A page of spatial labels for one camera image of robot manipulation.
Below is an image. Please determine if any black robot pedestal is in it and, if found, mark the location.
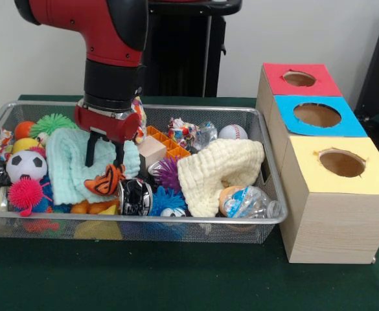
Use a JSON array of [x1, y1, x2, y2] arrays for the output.
[[142, 0, 244, 98]]

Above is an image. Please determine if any crushed clear plastic bottle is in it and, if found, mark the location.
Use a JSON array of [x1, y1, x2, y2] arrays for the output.
[[223, 186, 282, 218]]

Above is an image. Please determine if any cream waffle cloth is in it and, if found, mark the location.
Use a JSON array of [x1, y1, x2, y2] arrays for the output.
[[177, 138, 266, 218]]

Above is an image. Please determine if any blue spiky rubber ball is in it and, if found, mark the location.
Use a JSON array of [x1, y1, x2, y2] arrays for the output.
[[150, 187, 189, 217]]

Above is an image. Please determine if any green spiky rubber ball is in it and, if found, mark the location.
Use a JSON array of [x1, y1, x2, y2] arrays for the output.
[[29, 113, 79, 139]]

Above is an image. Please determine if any small soccer ball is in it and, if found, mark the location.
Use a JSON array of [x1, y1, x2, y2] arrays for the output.
[[6, 150, 49, 183]]

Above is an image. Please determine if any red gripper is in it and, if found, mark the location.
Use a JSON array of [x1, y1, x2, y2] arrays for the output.
[[74, 100, 141, 168]]

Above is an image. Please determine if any wooden box with three holes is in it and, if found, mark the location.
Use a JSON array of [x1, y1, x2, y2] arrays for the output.
[[255, 62, 379, 265]]

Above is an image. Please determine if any orange smooth ball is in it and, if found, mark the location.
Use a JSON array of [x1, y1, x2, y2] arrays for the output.
[[14, 121, 36, 141]]

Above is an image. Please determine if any orange tiger striped toy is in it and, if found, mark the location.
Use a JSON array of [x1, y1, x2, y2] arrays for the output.
[[84, 163, 126, 197]]

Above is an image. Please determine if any white baseball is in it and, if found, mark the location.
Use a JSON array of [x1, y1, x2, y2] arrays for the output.
[[218, 124, 249, 141]]

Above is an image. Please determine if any mint green waffle cloth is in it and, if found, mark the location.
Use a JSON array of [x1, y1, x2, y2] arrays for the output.
[[45, 128, 141, 206]]

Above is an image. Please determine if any purple spiky monster toy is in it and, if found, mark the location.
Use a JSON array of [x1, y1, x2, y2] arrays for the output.
[[150, 157, 181, 191]]

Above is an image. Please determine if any white cloth with colourful dots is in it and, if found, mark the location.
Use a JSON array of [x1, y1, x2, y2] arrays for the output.
[[131, 96, 148, 145]]

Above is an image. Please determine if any silver wire mesh bin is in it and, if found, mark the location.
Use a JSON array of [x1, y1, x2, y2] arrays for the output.
[[0, 100, 290, 244]]

